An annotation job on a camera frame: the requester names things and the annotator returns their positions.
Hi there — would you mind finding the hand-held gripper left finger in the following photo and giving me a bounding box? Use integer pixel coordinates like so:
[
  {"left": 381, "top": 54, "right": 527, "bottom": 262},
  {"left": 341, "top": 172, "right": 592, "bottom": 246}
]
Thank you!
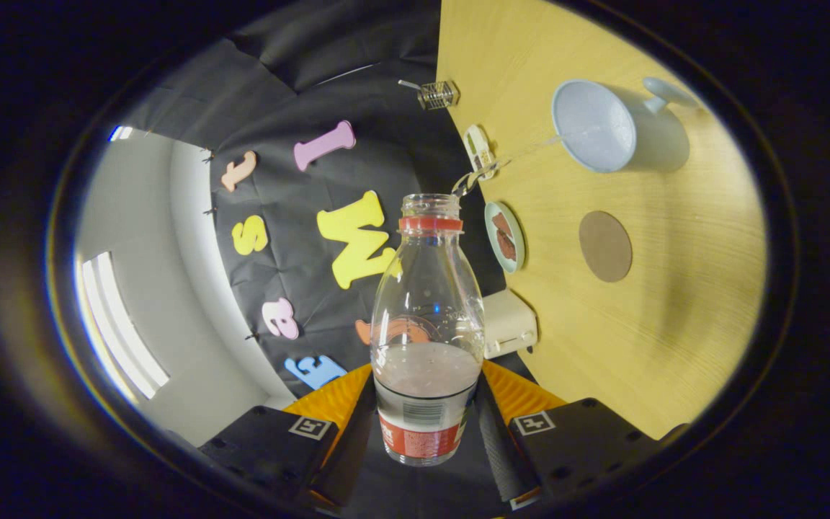
[{"left": 199, "top": 364, "right": 376, "bottom": 509}]

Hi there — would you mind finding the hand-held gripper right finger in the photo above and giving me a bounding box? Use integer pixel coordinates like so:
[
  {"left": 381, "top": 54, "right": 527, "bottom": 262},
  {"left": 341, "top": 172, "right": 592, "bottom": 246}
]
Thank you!
[{"left": 474, "top": 360, "right": 661, "bottom": 511}]

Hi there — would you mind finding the clear plastic juice bottle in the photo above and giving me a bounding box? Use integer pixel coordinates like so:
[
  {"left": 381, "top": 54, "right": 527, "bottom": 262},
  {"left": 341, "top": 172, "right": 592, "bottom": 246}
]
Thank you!
[{"left": 370, "top": 193, "right": 486, "bottom": 467}]

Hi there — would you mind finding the brown round coaster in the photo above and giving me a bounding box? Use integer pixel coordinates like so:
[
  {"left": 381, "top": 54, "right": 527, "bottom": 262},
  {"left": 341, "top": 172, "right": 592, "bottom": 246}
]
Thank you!
[{"left": 579, "top": 210, "right": 633, "bottom": 283}]

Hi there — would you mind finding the white cup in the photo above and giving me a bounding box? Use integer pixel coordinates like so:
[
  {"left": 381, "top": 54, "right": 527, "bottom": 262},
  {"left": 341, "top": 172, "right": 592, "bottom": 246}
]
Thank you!
[{"left": 550, "top": 76, "right": 700, "bottom": 174}]

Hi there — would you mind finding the white toaster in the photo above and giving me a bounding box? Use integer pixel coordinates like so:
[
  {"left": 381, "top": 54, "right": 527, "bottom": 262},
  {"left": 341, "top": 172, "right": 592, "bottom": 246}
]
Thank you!
[{"left": 482, "top": 288, "right": 539, "bottom": 360}]

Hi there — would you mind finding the pale green plate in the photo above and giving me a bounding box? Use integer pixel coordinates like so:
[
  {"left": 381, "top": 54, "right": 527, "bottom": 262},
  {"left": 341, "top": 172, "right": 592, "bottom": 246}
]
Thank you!
[{"left": 484, "top": 201, "right": 526, "bottom": 275}]

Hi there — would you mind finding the brown food on plate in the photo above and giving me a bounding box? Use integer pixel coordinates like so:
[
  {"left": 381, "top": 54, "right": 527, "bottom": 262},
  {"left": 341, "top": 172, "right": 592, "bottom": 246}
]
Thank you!
[{"left": 491, "top": 211, "right": 518, "bottom": 262}]

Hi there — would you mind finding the wooden table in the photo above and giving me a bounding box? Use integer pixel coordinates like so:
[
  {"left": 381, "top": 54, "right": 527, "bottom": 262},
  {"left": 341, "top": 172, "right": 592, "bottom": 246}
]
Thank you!
[{"left": 435, "top": 0, "right": 769, "bottom": 440}]

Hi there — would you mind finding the long ceiling light panel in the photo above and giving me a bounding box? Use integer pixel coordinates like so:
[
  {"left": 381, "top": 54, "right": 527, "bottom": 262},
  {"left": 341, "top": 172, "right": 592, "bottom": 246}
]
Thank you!
[{"left": 80, "top": 251, "right": 171, "bottom": 401}]

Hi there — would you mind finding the white divided seed dish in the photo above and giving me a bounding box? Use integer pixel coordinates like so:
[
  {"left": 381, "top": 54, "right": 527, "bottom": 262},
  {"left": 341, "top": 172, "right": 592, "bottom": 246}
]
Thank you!
[{"left": 463, "top": 124, "right": 496, "bottom": 181}]

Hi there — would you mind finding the black backdrop cloth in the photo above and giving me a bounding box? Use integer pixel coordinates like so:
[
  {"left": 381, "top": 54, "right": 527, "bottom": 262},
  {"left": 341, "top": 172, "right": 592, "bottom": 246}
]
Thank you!
[{"left": 123, "top": 0, "right": 531, "bottom": 404}]

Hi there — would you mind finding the wire mesh holder with spoon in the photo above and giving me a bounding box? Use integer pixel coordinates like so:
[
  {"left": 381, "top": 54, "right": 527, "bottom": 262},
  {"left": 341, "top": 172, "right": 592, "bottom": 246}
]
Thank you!
[{"left": 398, "top": 78, "right": 460, "bottom": 110}]

